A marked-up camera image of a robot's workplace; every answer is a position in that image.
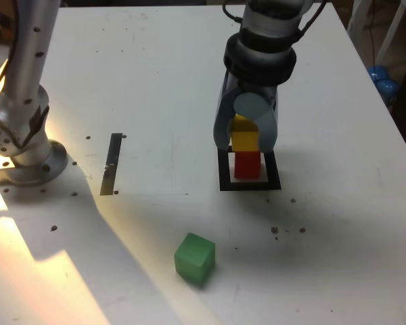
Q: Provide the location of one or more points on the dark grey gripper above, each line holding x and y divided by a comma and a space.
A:
269, 94

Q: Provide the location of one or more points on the yellow cube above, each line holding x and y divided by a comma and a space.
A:
244, 139

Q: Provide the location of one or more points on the red cube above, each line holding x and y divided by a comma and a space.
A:
247, 166

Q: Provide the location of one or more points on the green cube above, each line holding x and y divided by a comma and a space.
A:
193, 259

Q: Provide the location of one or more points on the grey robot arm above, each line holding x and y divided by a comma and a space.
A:
27, 67

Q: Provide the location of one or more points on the black tape square outline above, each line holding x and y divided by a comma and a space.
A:
274, 176

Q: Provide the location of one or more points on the black tape strip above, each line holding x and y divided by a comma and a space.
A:
110, 169

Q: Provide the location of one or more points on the blue round object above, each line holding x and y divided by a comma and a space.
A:
382, 79

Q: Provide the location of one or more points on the white metal frame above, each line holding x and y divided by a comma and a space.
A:
357, 20

